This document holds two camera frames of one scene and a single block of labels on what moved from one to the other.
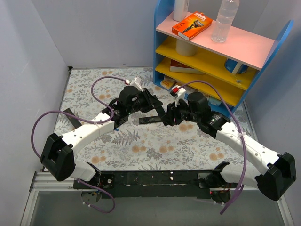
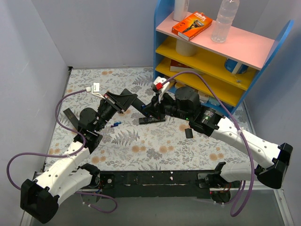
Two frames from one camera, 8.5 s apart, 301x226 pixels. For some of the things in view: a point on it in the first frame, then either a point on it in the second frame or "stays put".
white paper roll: [185, 49] stays put
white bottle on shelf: [180, 10] stays put
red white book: [176, 66] stays put
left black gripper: [152, 100] -> [114, 102]
